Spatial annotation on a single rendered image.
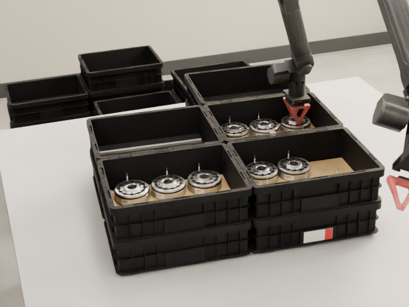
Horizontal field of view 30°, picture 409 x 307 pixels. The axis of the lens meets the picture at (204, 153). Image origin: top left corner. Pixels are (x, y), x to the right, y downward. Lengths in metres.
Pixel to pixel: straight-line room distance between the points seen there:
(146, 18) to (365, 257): 3.32
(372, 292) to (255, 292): 0.31
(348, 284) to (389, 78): 3.37
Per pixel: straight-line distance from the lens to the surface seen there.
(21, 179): 2.73
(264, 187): 2.12
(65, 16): 5.15
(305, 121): 2.67
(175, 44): 5.37
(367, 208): 2.29
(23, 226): 2.46
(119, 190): 2.27
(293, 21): 2.33
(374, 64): 5.65
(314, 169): 2.43
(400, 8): 1.79
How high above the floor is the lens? 1.99
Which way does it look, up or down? 28 degrees down
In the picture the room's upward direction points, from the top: 1 degrees counter-clockwise
